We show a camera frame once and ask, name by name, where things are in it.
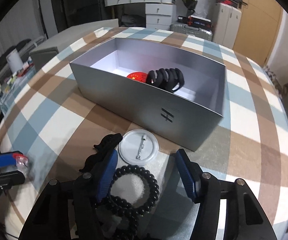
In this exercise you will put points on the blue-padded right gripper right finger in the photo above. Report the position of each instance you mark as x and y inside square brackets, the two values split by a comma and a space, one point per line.
[245, 218]

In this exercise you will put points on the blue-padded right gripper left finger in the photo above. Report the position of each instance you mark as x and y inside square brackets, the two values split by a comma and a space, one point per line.
[49, 217]

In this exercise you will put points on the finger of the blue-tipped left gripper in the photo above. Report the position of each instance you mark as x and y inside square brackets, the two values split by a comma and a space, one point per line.
[9, 158]

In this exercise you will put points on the black toothed hair clip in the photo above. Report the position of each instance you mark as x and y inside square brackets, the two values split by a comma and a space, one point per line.
[107, 145]

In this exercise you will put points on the white round pin badge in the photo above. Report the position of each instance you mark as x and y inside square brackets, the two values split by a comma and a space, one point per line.
[138, 147]

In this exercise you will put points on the small clear red ornament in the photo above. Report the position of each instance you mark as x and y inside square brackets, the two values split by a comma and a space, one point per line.
[22, 162]

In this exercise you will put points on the grey cabinet left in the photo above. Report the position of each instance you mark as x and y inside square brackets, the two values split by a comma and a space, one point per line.
[43, 53]

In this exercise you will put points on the silver cardboard box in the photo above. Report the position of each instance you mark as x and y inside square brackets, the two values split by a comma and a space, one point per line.
[186, 117]

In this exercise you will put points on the red round flag badge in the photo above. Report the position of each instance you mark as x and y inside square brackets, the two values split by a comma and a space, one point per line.
[138, 76]

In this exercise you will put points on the black spiral hair claw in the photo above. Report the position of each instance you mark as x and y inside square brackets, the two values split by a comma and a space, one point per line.
[170, 80]

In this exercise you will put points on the silver flat suitcase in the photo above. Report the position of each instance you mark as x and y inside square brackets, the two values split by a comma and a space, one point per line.
[197, 32]

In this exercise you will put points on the wooden door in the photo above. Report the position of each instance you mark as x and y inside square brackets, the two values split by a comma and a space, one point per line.
[258, 29]

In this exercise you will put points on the white upright suitcase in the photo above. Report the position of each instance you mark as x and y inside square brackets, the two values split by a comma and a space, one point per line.
[226, 21]

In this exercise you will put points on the black box on suitcase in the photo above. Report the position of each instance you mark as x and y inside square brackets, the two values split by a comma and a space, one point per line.
[195, 21]

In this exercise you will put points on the white drawer desk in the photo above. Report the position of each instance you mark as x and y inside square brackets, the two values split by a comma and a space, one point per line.
[160, 14]

